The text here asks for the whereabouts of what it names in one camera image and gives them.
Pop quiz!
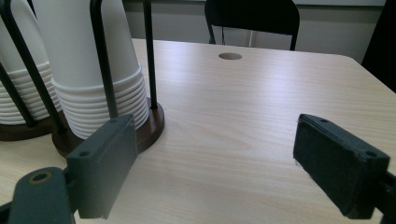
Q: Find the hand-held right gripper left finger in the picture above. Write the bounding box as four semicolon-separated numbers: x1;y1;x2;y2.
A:
65;114;138;220

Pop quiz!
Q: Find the dark wooden cup holder rack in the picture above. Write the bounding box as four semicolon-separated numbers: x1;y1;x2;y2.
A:
0;0;165;158

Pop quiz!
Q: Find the dark curtain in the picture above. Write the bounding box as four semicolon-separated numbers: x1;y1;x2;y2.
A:
361;0;396;92

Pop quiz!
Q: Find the black folding chair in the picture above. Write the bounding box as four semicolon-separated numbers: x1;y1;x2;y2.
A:
204;0;301;51

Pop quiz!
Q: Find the stack of white cups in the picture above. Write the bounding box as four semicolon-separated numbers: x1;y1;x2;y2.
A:
0;0;62;126
32;0;150;140

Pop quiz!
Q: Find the round table cable hole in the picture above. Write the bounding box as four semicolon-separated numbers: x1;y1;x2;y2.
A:
218;52;243;61

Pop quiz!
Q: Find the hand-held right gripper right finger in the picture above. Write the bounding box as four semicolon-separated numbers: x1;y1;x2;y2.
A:
292;113;390;219

